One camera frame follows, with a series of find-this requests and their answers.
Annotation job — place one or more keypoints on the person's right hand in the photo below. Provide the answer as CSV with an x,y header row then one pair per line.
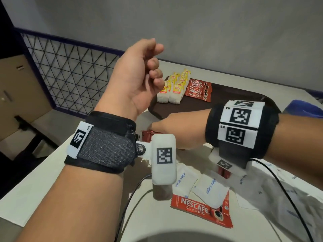
x,y
186,131

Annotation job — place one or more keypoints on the person's left hand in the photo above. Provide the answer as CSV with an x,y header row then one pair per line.
x,y
131,80

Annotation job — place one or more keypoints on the red Nescafe coffee sachets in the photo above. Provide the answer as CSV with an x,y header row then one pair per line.
x,y
146,136

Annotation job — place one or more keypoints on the row of red coffee sachets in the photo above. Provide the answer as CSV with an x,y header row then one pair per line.
x,y
198,90

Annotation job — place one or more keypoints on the brown plastic tray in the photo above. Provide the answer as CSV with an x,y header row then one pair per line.
x,y
227,95

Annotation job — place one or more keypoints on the pile of white sugar packets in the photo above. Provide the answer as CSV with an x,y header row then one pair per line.
x,y
212,191

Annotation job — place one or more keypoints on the black wristband white markers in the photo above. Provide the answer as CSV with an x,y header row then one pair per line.
x,y
242,128
106,146

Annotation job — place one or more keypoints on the purple metal mesh railing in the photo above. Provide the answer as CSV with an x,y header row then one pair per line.
x,y
73,70

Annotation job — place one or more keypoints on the wooden stir sticks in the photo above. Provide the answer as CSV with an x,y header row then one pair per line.
x,y
285,191

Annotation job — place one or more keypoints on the blue and white bowl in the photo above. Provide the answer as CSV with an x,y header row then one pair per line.
x,y
302,109

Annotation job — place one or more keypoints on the dark cabinet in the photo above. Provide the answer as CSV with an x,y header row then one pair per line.
x,y
8,30

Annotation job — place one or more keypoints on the black metal table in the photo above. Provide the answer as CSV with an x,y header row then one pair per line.
x,y
20,158

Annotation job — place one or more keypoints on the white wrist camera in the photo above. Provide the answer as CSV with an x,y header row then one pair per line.
x,y
164,158
227,165

